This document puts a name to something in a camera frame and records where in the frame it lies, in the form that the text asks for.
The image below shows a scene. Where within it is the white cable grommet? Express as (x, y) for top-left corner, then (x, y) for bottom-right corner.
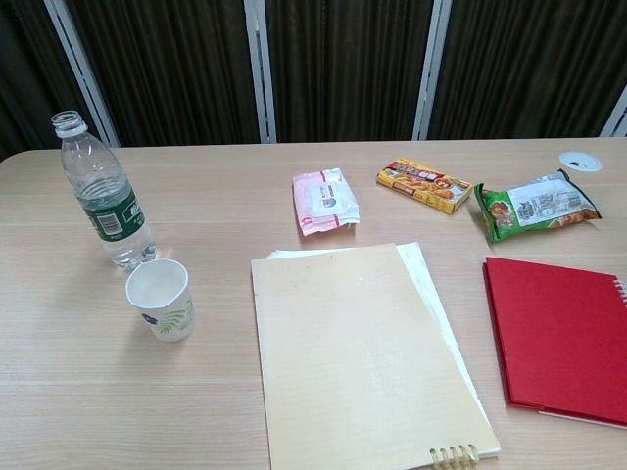
(558, 151), (603, 172)

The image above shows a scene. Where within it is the white partition frame post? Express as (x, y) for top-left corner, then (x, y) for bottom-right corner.
(243, 0), (278, 144)
(599, 80), (627, 139)
(411, 0), (453, 142)
(42, 0), (121, 147)

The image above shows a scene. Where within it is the beige spiral sketchbook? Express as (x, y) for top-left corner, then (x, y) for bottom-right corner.
(250, 240), (503, 470)

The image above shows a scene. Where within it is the yellow curry box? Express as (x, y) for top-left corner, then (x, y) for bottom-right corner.
(375, 157), (474, 215)

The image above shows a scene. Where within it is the pink wet wipes pack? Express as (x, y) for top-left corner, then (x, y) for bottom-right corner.
(292, 167), (362, 238)

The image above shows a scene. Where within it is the green snack bag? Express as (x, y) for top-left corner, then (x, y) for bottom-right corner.
(472, 168), (603, 246)

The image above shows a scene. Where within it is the clear plastic water bottle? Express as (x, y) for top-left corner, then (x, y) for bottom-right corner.
(51, 110), (159, 272)

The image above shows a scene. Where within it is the red spiral notebook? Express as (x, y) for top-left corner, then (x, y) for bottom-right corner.
(482, 256), (627, 427)

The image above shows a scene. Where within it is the leaf print paper cup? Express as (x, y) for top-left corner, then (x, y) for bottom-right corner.
(124, 258), (196, 344)

